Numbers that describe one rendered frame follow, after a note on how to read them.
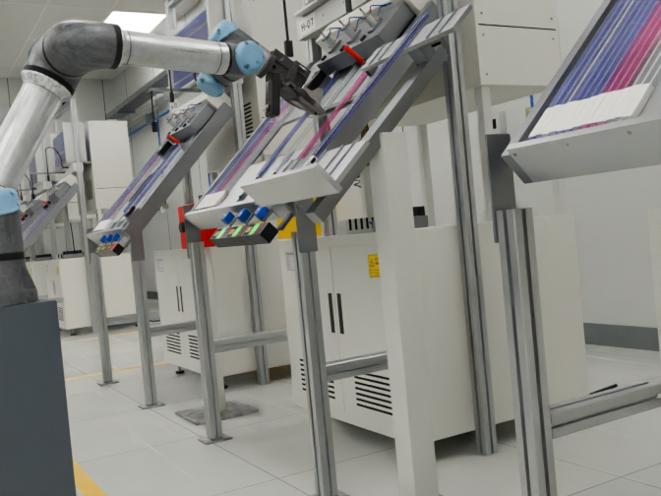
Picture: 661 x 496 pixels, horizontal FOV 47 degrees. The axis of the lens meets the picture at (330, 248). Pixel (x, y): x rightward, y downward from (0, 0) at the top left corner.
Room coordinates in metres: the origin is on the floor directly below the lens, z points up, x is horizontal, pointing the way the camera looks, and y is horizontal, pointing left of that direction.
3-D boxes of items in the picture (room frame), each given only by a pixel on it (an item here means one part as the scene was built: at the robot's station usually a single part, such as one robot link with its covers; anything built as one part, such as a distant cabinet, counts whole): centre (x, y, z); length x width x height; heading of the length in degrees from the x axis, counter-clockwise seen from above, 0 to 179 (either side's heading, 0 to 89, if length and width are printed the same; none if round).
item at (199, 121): (3.57, 0.59, 0.66); 1.01 x 0.73 x 1.31; 120
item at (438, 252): (2.41, -0.28, 0.31); 0.70 x 0.65 x 0.62; 30
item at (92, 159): (6.49, 2.05, 0.95); 1.36 x 0.82 x 1.90; 120
